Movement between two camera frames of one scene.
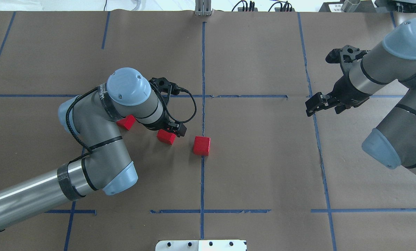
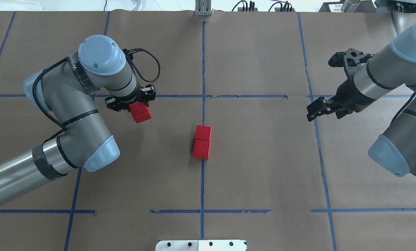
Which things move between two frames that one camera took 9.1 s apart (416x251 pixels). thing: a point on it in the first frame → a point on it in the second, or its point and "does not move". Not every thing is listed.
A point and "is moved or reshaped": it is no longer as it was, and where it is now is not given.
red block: x=165 y=137 → x=203 y=132
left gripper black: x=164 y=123 → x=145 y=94
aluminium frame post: x=203 y=7 does not move
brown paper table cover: x=251 y=165 does not move
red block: x=127 y=122 is moved or reshaped
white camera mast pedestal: x=201 y=245 does not move
